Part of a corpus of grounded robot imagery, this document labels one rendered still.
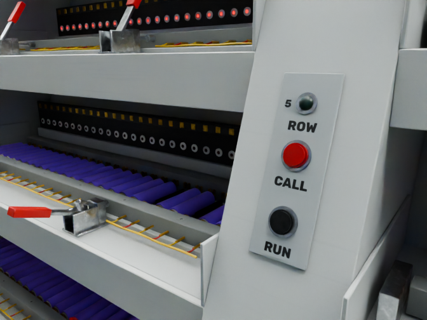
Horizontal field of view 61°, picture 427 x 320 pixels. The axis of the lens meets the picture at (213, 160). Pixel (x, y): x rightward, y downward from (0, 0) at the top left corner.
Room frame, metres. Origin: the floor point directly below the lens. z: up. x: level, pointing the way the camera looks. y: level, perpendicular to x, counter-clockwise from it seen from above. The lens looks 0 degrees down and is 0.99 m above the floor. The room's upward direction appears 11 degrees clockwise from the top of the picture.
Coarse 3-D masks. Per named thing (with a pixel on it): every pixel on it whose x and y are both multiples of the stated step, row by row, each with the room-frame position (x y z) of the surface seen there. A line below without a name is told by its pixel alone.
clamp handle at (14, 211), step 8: (8, 208) 0.32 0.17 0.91; (16, 208) 0.32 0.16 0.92; (24, 208) 0.32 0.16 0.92; (32, 208) 0.33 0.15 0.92; (40, 208) 0.34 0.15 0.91; (48, 208) 0.34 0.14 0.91; (80, 208) 0.37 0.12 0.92; (16, 216) 0.32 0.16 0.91; (24, 216) 0.32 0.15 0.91; (32, 216) 0.33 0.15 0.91; (40, 216) 0.33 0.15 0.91; (48, 216) 0.34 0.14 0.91
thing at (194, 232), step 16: (0, 160) 0.55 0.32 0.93; (16, 160) 0.55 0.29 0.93; (16, 176) 0.52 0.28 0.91; (32, 176) 0.49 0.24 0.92; (48, 176) 0.48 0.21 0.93; (64, 176) 0.48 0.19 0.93; (64, 192) 0.45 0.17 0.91; (80, 192) 0.43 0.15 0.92; (96, 192) 0.42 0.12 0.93; (112, 192) 0.42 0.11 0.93; (112, 208) 0.40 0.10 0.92; (128, 208) 0.38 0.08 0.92; (144, 208) 0.37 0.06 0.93; (160, 208) 0.37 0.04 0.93; (112, 224) 0.37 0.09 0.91; (144, 224) 0.37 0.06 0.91; (160, 224) 0.35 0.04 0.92; (176, 224) 0.34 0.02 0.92; (192, 224) 0.34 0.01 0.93; (208, 224) 0.34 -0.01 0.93; (176, 240) 0.33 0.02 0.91; (192, 240) 0.33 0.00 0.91; (192, 256) 0.31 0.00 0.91
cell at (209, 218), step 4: (224, 204) 0.39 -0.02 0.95; (220, 208) 0.38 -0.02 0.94; (212, 212) 0.37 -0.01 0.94; (216, 212) 0.37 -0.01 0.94; (220, 212) 0.37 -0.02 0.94; (204, 216) 0.36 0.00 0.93; (208, 216) 0.36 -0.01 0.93; (212, 216) 0.36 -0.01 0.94; (216, 216) 0.37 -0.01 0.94; (220, 216) 0.37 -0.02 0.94; (208, 220) 0.36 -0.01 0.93; (212, 220) 0.36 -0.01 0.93; (216, 220) 0.36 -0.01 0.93
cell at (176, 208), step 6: (204, 192) 0.43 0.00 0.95; (210, 192) 0.43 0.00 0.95; (192, 198) 0.41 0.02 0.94; (198, 198) 0.41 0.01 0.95; (204, 198) 0.41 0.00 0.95; (210, 198) 0.42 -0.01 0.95; (180, 204) 0.39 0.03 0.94; (186, 204) 0.39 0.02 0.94; (192, 204) 0.40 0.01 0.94; (198, 204) 0.40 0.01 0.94; (204, 204) 0.41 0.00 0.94; (174, 210) 0.38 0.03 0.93; (180, 210) 0.38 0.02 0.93; (186, 210) 0.39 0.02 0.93; (192, 210) 0.39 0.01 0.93; (198, 210) 0.40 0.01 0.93
